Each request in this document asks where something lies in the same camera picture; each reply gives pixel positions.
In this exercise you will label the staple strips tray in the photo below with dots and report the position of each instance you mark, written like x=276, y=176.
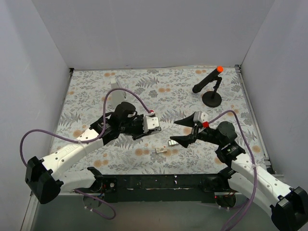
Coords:
x=172, y=143

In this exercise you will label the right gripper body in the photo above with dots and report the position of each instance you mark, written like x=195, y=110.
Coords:
x=195, y=130

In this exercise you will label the black microphone orange tip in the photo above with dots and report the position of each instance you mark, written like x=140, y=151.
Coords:
x=213, y=76

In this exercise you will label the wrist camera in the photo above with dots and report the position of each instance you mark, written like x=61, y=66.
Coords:
x=201, y=119
x=150, y=122

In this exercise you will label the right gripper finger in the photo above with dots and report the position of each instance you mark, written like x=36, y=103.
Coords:
x=184, y=141
x=187, y=122

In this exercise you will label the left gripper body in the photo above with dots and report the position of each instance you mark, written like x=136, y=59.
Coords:
x=138, y=126

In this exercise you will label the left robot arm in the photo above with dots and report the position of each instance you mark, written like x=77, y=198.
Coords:
x=48, y=176

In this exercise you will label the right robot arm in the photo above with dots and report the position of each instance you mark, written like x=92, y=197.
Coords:
x=286, y=206

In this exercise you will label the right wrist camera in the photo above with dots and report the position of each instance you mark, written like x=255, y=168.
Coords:
x=201, y=119

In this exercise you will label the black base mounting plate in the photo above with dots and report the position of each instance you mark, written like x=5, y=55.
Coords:
x=159, y=188

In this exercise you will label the black round microphone stand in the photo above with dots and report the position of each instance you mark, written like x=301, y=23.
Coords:
x=212, y=98

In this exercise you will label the white staple box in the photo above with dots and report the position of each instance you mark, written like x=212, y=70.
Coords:
x=161, y=149

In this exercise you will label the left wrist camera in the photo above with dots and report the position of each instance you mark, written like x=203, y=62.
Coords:
x=150, y=122

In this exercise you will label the floral patterned table mat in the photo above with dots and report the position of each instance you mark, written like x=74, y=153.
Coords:
x=169, y=93

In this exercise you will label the grey metronome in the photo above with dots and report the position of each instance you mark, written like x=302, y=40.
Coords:
x=117, y=96

